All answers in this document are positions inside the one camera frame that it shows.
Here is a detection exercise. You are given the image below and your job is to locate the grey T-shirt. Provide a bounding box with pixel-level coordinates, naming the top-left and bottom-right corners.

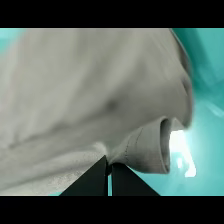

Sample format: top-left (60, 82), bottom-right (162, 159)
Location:
top-left (0, 27), bottom-right (195, 197)

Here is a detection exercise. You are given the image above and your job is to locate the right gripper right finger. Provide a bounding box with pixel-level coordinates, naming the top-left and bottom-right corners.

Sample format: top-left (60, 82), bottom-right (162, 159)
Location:
top-left (111, 162), bottom-right (161, 197)

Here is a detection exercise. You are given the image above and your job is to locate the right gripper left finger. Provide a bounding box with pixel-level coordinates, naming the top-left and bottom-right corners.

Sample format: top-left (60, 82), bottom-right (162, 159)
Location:
top-left (59, 154), bottom-right (109, 197)

